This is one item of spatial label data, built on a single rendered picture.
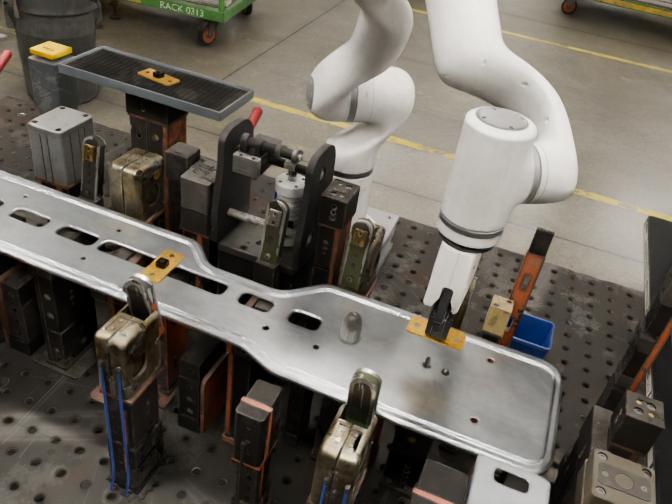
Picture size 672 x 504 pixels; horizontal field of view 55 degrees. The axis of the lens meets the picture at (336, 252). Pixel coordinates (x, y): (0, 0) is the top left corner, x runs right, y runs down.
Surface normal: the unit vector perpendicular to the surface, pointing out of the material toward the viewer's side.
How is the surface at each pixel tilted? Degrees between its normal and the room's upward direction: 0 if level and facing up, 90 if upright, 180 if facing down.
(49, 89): 90
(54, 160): 90
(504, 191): 90
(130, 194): 90
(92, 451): 0
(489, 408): 0
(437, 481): 0
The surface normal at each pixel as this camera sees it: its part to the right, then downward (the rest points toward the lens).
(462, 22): -0.33, -0.22
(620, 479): 0.13, -0.80
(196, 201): -0.36, 0.51
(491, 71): -0.10, 0.67
